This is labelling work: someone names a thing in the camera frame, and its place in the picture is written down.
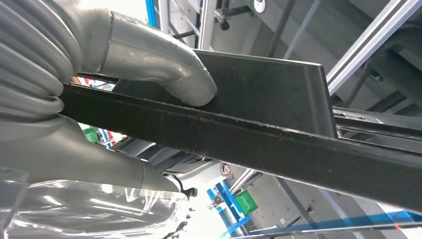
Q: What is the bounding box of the silver aluminium frame beam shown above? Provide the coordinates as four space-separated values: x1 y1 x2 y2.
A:
326 0 422 96

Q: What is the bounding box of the blue frame with green panel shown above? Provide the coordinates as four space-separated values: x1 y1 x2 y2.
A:
206 179 259 238

